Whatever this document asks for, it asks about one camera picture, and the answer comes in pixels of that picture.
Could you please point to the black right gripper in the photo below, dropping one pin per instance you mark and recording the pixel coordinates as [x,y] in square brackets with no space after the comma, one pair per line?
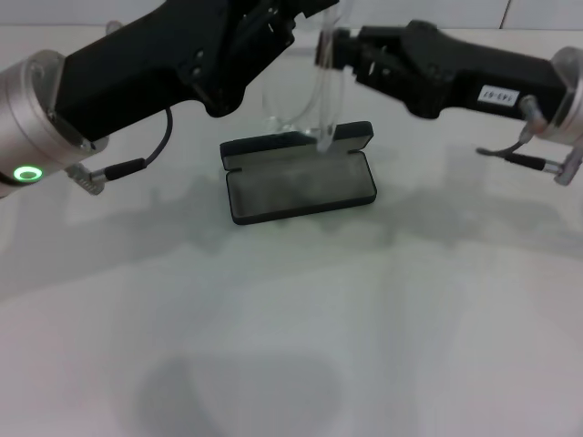
[464,73]

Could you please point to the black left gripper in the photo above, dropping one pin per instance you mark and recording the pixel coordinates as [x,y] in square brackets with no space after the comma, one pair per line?
[150,68]

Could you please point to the clear transparent glasses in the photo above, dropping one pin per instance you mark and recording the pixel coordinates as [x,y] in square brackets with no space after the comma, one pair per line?
[324,104]

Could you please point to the black glasses case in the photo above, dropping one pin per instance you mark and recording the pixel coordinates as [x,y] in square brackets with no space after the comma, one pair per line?
[296,191]

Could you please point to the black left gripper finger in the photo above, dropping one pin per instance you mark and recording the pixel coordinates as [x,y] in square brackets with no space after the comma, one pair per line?
[287,9]

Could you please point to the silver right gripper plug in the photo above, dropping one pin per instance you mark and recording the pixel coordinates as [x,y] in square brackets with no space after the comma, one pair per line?
[530,109]

